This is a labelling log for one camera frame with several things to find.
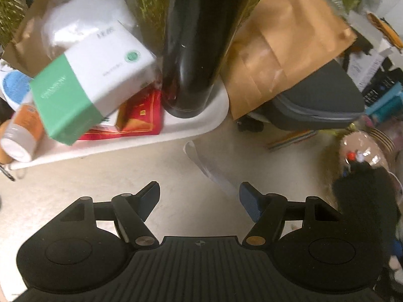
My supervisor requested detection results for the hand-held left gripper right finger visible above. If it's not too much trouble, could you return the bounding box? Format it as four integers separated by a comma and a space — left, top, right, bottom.
239, 181, 342, 252

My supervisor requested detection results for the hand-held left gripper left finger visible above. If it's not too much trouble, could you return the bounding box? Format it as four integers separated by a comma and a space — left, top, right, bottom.
60, 181, 162, 252

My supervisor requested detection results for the black soft pouch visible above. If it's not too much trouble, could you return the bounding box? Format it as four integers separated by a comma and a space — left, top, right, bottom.
332, 164, 402, 258

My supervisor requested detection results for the clear plastic strip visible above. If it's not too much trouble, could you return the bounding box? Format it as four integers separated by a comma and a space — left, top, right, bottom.
184, 140, 243, 196

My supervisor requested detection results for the white tray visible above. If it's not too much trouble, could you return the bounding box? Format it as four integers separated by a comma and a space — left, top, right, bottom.
0, 79, 230, 169

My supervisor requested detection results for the red packet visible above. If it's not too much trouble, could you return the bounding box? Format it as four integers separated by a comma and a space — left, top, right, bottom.
77, 88, 164, 140

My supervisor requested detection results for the grey zip case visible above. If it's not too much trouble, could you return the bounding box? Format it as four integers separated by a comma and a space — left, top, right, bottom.
264, 58, 366, 131

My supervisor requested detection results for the clear bag with green item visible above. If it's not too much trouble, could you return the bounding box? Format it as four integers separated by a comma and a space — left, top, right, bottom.
327, 126, 403, 196

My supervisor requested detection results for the green and white box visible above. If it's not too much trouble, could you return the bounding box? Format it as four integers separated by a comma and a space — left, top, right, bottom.
30, 20, 158, 147

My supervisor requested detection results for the orange bottle with white cap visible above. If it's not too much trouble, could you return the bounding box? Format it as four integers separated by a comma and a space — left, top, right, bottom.
0, 103, 45, 162

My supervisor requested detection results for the tan round object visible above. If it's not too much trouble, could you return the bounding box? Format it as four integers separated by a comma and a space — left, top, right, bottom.
0, 121, 15, 166

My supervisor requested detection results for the black thermos bottle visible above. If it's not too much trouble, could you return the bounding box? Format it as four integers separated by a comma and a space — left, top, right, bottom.
160, 0, 260, 118

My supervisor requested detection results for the tall brown paper bag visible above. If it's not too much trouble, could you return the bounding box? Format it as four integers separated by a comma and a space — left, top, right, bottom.
220, 0, 358, 121

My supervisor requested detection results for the blue carton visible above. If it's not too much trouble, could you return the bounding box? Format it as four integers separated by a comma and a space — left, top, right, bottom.
365, 82, 403, 117

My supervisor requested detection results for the black carton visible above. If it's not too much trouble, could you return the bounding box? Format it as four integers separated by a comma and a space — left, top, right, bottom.
362, 66, 400, 101

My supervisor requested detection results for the blue and white round item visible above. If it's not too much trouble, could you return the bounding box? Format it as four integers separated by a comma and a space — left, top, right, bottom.
0, 69, 35, 112

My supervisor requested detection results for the white carton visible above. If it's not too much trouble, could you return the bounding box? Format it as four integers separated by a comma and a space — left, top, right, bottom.
346, 11, 394, 92

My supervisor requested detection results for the crumpled brown paper bag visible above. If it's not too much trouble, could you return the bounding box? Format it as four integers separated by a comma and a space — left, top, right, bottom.
2, 0, 63, 78

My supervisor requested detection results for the white plastic bag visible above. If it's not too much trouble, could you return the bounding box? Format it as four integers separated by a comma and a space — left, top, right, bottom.
42, 0, 139, 60

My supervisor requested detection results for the orange folded item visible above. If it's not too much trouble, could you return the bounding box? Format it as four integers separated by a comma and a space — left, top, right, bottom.
367, 11, 403, 49

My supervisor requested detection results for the metal key ring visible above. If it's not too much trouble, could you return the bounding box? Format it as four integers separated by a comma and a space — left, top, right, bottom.
0, 164, 16, 181

